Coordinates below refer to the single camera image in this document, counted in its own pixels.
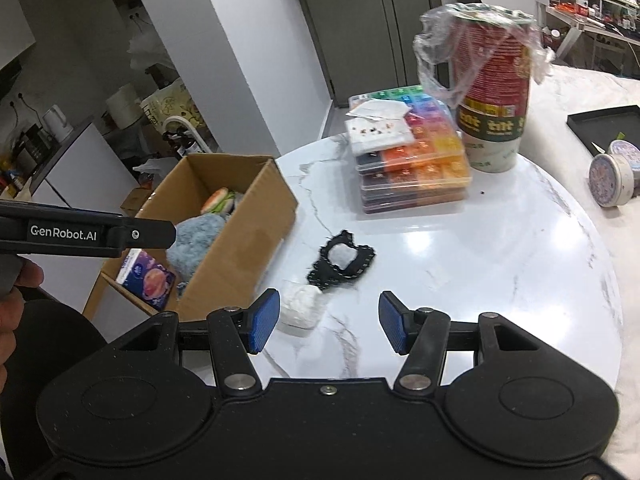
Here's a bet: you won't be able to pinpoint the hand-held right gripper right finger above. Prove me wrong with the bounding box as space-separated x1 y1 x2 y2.
378 291 543 391

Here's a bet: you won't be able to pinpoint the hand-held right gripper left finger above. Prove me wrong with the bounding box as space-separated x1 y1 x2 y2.
117 288 282 392

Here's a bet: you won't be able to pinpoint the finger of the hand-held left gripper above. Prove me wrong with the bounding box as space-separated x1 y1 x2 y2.
120 217 179 259

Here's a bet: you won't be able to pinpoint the white soft wad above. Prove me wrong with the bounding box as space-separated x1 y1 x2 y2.
277 282 329 339

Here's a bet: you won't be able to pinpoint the blue snack packet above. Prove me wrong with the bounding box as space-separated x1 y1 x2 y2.
116 249 177 311

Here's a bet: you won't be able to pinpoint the black lace trim piece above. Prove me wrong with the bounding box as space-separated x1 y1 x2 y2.
306 230 377 291

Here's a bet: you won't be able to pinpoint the burger plush toy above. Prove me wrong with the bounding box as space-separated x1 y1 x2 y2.
200 187 239 216

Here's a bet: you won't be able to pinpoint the brown cardboard box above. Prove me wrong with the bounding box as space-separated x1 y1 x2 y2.
82 154 300 322

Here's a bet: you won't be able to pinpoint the person's left hand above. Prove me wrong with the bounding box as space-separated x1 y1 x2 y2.
0 259 44 377

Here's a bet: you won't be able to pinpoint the small cardboard box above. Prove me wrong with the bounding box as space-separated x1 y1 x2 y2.
120 187 157 219

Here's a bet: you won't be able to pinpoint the white cabinet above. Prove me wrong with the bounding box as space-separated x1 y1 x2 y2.
30 117 151 241

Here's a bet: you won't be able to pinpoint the dark glass bottles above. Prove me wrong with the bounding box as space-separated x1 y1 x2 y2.
170 132 202 161

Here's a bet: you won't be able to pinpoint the white kettle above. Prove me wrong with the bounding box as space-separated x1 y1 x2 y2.
42 105 74 144

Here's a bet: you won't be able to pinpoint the colourful bead organizer box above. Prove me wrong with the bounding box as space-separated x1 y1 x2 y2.
361 180 470 214
348 86 472 183
356 160 472 198

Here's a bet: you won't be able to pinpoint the white round appliance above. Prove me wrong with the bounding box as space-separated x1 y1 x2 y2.
105 83 141 129

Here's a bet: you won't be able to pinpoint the yellow printed bag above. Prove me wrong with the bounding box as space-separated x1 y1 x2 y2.
140 78 211 132

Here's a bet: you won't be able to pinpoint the white bead packet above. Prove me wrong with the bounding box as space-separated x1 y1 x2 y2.
345 100 414 157

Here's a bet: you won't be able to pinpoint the tall red paper bucket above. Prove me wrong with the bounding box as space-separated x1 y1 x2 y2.
447 7 532 174

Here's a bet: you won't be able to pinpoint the round patterned tin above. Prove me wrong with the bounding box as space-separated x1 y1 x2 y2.
589 140 640 208

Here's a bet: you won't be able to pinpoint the clear plastic bag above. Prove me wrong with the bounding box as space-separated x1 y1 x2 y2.
412 2 556 111

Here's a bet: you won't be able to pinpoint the black flat tray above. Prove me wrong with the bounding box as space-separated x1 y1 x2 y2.
566 105 640 171

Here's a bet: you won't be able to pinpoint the grey door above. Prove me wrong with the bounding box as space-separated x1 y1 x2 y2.
292 0 443 111

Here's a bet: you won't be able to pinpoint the white desk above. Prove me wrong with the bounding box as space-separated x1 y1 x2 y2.
545 2 640 81

